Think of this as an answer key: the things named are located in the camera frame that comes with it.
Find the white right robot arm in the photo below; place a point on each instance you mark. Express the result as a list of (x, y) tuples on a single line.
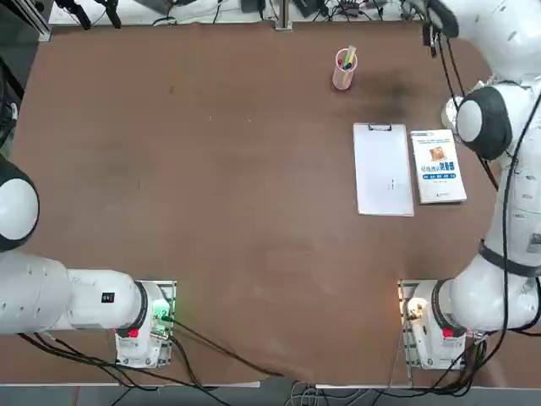
[(486, 25)]

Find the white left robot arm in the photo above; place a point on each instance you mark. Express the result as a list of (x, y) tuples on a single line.
[(34, 292)]

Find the white clipboard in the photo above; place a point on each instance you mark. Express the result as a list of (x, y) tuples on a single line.
[(382, 169)]

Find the pink mesh pen holder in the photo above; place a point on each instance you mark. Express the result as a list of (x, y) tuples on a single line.
[(340, 82)]

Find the green highlighter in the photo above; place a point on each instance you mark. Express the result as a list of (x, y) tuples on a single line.
[(347, 58)]

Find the white and blue book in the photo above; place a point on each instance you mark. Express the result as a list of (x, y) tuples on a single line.
[(439, 177)]

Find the yellow ruler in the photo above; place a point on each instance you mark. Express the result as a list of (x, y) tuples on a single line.
[(351, 51)]

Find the black power adapter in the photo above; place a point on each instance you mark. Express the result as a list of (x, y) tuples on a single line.
[(310, 7)]

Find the black stand leg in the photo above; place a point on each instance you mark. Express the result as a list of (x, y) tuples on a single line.
[(112, 14), (80, 14)]

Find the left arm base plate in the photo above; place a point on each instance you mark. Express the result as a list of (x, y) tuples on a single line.
[(171, 285)]

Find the white table edge bracket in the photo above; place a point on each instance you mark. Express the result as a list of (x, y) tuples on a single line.
[(283, 27)]

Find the camera mount post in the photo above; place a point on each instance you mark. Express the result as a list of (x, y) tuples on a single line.
[(282, 10)]

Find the aluminium frame profile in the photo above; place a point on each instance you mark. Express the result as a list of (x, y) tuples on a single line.
[(40, 21)]

